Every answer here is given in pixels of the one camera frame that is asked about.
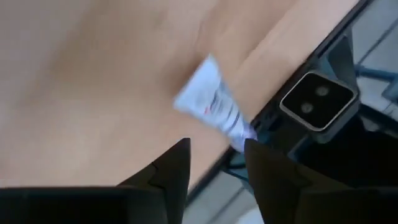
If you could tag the white purple toothpaste tube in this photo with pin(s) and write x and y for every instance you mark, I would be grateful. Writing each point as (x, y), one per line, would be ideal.
(211, 99)

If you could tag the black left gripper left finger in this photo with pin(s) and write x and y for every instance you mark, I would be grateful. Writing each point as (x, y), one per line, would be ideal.
(174, 174)

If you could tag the black table-level camera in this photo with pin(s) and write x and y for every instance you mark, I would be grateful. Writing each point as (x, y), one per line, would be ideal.
(318, 99)

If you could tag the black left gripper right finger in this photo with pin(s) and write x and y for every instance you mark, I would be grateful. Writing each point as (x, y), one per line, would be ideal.
(273, 186)

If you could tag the blue metal bar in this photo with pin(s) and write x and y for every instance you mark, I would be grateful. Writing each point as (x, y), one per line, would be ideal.
(376, 73)

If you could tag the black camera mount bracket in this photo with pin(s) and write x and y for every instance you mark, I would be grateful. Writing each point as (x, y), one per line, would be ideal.
(342, 56)

